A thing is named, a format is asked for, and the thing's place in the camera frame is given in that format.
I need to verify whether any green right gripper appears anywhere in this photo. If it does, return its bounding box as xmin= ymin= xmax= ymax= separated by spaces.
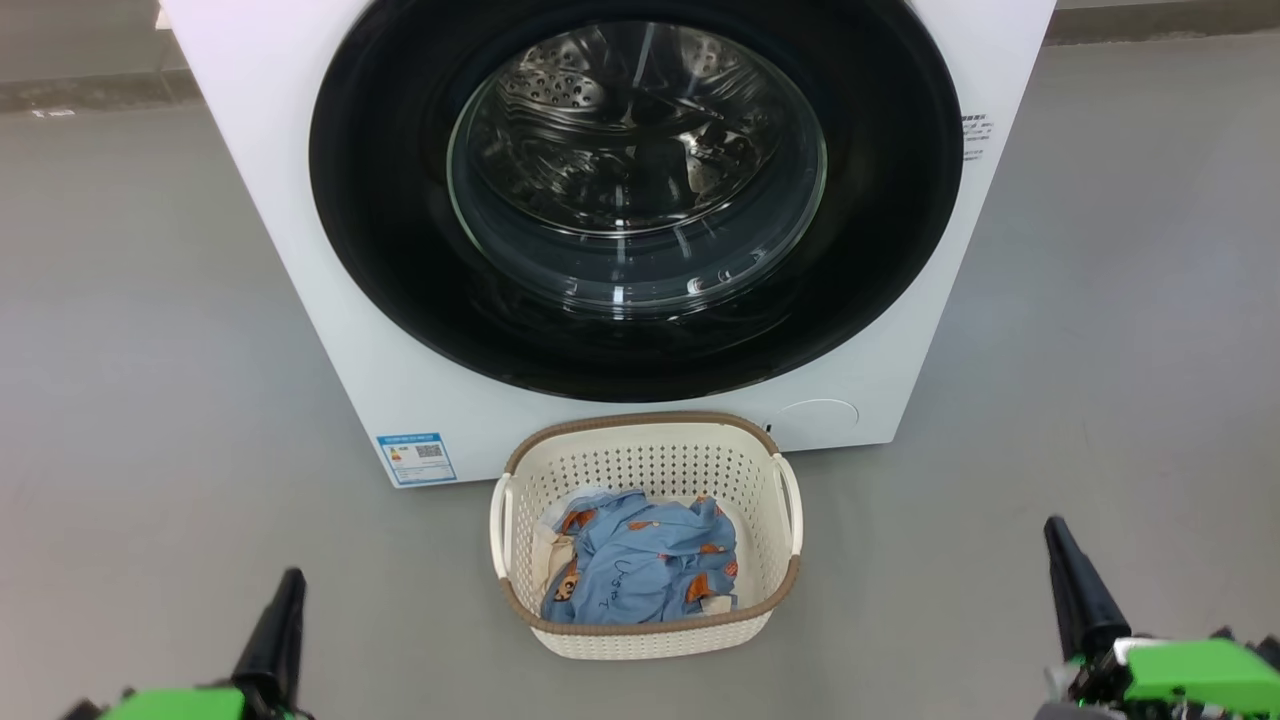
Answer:
xmin=1040 ymin=516 xmax=1280 ymax=720

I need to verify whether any steel washing machine drum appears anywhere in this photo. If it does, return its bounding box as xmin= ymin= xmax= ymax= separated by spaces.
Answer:
xmin=455 ymin=20 xmax=826 ymax=301

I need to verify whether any blue energy label sticker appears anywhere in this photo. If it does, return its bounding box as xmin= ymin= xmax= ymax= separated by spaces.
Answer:
xmin=377 ymin=432 xmax=458 ymax=487

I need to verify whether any round white filter cover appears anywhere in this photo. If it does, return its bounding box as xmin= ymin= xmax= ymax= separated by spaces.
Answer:
xmin=776 ymin=398 xmax=861 ymax=441

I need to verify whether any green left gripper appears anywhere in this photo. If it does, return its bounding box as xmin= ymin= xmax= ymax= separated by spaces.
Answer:
xmin=60 ymin=568 xmax=313 ymax=720

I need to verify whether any cream white garment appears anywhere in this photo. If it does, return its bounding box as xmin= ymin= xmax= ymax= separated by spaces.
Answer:
xmin=530 ymin=490 xmax=601 ymax=606

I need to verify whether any blue garment with orange print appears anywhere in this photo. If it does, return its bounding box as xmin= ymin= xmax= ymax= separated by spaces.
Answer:
xmin=540 ymin=488 xmax=741 ymax=626

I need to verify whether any white front-load washing machine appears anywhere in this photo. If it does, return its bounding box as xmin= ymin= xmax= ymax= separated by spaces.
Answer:
xmin=160 ymin=0 xmax=1059 ymax=489

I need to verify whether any cream perforated laundry basket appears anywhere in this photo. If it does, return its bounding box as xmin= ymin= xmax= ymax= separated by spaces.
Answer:
xmin=489 ymin=411 xmax=804 ymax=661

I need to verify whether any black round glass washer door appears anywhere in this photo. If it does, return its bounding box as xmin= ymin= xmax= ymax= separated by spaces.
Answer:
xmin=308 ymin=0 xmax=966 ymax=404

